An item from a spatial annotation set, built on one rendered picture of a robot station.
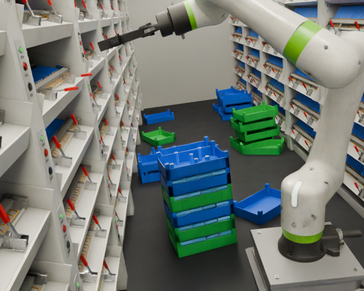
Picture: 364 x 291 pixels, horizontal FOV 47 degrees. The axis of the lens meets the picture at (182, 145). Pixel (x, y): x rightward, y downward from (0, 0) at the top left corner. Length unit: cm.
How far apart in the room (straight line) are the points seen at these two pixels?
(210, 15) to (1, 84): 68
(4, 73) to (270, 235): 97
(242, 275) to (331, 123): 86
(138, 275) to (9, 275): 127
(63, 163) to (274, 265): 69
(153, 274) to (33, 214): 111
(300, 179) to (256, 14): 49
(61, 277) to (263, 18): 81
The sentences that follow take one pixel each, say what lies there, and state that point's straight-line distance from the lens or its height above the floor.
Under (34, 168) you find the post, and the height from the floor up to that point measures 84.
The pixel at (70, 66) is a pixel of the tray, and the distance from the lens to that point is 158.
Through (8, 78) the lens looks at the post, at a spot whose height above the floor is 103.
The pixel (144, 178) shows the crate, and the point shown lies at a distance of 293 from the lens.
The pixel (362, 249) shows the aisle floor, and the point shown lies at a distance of 209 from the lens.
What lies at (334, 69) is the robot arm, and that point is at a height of 94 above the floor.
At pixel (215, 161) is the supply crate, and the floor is 44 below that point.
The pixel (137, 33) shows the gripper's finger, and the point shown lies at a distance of 132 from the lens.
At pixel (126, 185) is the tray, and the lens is 244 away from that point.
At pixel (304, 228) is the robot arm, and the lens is 129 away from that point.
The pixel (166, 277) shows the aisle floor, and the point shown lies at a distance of 195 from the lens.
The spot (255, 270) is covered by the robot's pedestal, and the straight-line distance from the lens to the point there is 145.
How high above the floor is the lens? 112
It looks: 18 degrees down
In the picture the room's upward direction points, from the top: 8 degrees counter-clockwise
